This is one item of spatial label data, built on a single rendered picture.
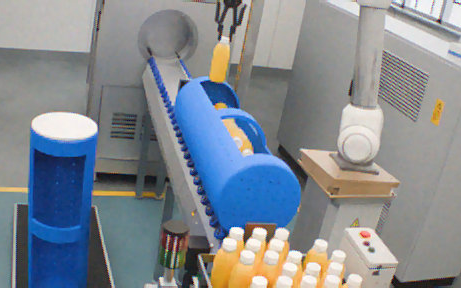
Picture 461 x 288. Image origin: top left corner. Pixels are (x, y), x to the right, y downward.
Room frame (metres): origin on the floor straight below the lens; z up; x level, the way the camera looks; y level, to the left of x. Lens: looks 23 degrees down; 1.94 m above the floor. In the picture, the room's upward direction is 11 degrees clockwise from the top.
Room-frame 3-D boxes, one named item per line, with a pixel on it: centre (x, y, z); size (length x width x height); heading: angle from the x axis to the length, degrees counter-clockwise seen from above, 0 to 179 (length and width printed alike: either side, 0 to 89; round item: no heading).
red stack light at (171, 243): (1.14, 0.07, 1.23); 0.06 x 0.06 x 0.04
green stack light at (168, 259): (1.14, 0.07, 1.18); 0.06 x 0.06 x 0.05
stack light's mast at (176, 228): (1.14, 0.07, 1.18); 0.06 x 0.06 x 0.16
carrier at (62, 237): (2.11, 0.65, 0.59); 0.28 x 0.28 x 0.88
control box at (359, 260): (1.50, -0.50, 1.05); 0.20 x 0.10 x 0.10; 17
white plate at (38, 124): (2.11, 0.65, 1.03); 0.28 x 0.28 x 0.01
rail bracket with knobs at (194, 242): (1.51, 0.02, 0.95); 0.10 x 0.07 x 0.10; 107
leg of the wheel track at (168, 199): (2.59, 0.22, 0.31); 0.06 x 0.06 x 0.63; 17
